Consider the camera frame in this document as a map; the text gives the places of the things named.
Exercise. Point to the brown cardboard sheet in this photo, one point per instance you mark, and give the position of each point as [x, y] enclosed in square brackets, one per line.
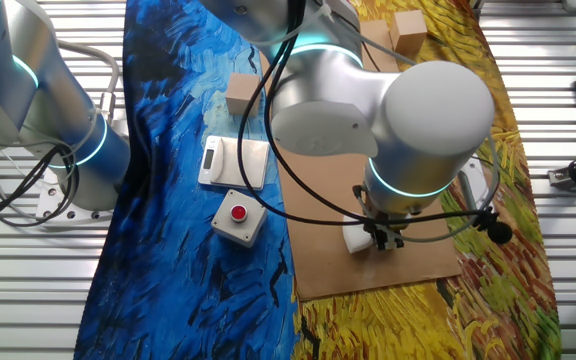
[328, 260]

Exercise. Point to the white sponge block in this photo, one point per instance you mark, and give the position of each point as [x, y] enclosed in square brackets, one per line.
[355, 237]

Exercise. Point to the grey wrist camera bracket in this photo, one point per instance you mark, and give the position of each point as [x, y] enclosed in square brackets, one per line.
[475, 180]

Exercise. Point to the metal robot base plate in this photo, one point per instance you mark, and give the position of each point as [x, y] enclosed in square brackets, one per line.
[48, 200]

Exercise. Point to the wooden block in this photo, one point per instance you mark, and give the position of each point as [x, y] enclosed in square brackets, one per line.
[408, 30]
[240, 95]

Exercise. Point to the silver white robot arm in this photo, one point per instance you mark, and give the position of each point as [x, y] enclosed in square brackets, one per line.
[418, 115]

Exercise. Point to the silver kitchen scale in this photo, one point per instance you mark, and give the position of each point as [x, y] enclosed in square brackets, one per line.
[243, 165]

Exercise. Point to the grey box red button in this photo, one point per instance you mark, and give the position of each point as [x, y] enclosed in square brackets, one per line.
[228, 227]

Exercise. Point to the blue yellow painted tablecloth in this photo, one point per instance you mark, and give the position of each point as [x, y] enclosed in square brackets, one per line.
[178, 280]

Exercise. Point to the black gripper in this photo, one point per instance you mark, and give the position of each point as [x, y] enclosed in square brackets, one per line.
[383, 226]

